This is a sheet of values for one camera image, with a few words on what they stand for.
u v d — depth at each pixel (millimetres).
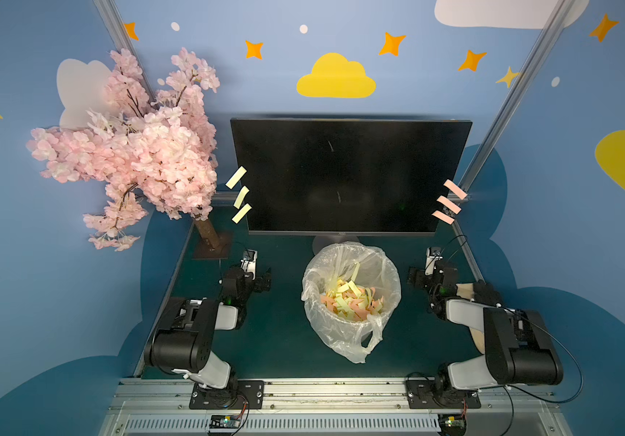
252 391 749
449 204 784
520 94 843
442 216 820
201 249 1044
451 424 732
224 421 718
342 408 736
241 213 803
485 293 933
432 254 834
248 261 803
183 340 448
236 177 737
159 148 604
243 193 777
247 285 805
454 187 752
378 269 749
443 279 721
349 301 821
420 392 748
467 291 957
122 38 730
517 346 448
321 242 1076
